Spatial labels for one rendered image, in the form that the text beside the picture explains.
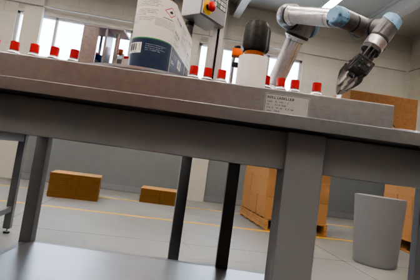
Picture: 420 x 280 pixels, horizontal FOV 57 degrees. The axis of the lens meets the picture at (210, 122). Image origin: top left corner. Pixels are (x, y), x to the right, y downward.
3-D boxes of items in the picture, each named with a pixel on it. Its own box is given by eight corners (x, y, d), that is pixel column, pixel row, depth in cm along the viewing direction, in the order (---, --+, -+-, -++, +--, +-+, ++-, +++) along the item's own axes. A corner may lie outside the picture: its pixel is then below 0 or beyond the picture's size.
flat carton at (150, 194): (138, 201, 562) (140, 187, 564) (141, 197, 614) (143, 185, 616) (182, 207, 567) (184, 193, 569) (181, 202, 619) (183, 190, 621)
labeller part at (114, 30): (84, 25, 129) (84, 22, 129) (93, 35, 140) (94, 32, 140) (124, 30, 129) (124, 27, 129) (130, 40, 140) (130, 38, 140)
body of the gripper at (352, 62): (349, 64, 138) (368, 39, 139) (340, 70, 147) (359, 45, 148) (366, 77, 138) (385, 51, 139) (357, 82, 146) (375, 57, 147)
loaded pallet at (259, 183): (327, 237, 475) (334, 165, 483) (263, 230, 462) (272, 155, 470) (290, 220, 593) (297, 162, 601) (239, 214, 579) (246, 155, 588)
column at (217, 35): (198, 137, 154) (220, -23, 160) (198, 137, 158) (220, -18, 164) (209, 139, 154) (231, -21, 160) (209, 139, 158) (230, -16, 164)
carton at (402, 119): (344, 153, 159) (350, 89, 162) (322, 153, 183) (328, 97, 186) (413, 163, 161) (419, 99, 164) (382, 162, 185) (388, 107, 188)
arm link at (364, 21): (345, 12, 154) (367, 12, 145) (363, 20, 160) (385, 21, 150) (339, 32, 155) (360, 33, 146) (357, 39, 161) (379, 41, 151)
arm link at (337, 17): (270, -3, 182) (345, -1, 140) (287, 5, 187) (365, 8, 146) (262, 21, 184) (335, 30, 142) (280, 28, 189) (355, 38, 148)
